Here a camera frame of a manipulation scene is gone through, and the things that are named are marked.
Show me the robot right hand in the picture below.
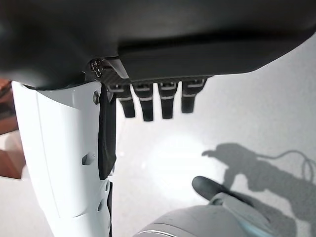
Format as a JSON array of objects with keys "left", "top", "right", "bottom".
[{"left": 0, "top": 0, "right": 316, "bottom": 237}]

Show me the silver right robot leg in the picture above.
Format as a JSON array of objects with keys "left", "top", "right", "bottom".
[{"left": 133, "top": 175, "right": 275, "bottom": 237}]

